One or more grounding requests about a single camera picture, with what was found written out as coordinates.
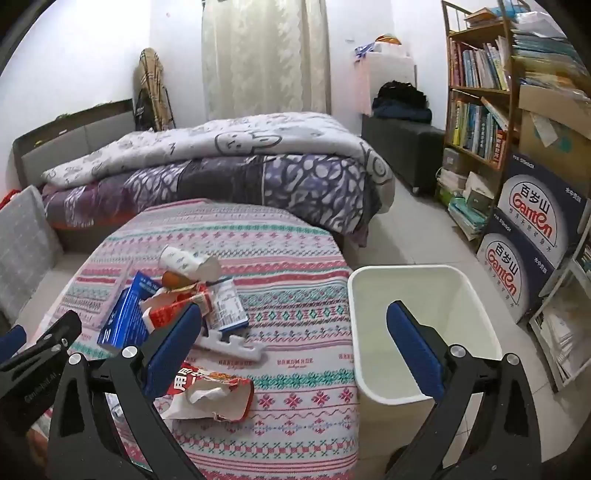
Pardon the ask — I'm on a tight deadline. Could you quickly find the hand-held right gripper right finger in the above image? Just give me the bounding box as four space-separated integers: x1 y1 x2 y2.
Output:
385 300 542 480

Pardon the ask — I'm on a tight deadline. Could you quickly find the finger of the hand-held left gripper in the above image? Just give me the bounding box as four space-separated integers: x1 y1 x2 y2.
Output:
0 310 82 376
0 325 27 359

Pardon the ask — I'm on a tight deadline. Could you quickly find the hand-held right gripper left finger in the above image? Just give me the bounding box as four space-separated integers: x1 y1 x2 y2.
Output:
46 302 206 480

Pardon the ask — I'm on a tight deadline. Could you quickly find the red white wrapper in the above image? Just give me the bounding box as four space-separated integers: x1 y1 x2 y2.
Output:
141 284 213 333

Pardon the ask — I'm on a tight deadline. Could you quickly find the white tissue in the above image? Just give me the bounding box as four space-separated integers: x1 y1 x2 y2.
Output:
187 385 232 409

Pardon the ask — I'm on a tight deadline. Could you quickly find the blue carton box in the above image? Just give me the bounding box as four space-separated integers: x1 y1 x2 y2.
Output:
97 271 160 349

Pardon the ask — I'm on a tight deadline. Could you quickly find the white plastic holder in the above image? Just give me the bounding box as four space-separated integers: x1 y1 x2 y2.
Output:
191 330 269 363

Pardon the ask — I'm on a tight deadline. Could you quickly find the white plastic bin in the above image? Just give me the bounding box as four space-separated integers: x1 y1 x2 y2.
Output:
347 265 503 407

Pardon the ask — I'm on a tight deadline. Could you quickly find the white printed plastic packet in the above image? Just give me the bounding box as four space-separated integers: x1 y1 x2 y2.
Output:
203 279 249 330

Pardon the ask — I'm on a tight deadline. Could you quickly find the red noodle bag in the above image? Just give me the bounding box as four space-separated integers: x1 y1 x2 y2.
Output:
159 364 254 422

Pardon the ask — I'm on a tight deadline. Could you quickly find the white paper cup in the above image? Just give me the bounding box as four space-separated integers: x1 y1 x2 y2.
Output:
158 246 221 282

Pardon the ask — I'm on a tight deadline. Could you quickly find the grey checked cushion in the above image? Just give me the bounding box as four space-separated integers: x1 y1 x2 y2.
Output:
0 185 63 324

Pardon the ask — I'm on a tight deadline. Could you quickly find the blue white water carton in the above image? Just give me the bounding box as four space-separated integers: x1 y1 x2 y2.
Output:
476 212 555 324
498 152 589 259

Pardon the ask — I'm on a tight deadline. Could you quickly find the round table with patterned cloth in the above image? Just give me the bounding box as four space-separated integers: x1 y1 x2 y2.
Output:
28 198 361 480

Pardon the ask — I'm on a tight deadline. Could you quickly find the pile of flat books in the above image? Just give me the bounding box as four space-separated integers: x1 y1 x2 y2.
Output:
436 148 495 241

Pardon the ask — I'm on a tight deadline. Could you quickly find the stack of papers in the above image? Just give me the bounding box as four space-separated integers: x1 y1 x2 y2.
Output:
540 305 591 388

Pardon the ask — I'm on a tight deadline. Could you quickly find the purple patterned blanket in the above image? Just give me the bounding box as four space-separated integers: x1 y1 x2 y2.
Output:
41 154 384 247

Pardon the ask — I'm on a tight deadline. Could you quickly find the dark storage bench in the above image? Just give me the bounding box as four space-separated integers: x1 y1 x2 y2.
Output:
361 113 446 195

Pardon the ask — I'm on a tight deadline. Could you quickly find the grey bed headboard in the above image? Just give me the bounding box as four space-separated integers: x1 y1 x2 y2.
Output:
13 98 137 185

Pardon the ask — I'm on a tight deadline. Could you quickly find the white cartoon quilt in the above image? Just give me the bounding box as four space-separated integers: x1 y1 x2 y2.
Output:
41 112 395 195

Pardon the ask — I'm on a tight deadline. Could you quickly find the row of upright books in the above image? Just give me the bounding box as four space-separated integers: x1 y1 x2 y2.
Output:
450 39 511 90
452 99 509 162

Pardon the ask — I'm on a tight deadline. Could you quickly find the navy blue clothing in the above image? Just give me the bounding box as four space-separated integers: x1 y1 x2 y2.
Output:
372 104 432 123

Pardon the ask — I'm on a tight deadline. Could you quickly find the black hanging bag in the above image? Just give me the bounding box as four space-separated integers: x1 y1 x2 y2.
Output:
134 88 158 131

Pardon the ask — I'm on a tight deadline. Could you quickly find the brown cardboard box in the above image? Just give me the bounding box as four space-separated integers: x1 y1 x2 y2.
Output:
517 85 591 185

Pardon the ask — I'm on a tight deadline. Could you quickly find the black backpack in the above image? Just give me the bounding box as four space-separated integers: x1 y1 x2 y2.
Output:
376 80 428 109

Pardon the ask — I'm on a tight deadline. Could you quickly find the wooden bookshelf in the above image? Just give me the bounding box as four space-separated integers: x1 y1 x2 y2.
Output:
441 0 532 174

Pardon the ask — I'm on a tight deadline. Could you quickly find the plaid coat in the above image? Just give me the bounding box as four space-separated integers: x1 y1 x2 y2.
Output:
134 47 176 132

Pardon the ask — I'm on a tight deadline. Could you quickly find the white drawer cabinet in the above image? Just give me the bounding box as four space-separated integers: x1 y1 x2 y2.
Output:
365 53 416 114

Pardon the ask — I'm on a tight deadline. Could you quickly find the cream lace curtain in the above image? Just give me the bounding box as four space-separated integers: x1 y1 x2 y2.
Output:
202 0 329 121

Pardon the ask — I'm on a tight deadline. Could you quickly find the stack of teal books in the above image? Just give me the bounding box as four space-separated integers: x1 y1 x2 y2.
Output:
510 9 591 100

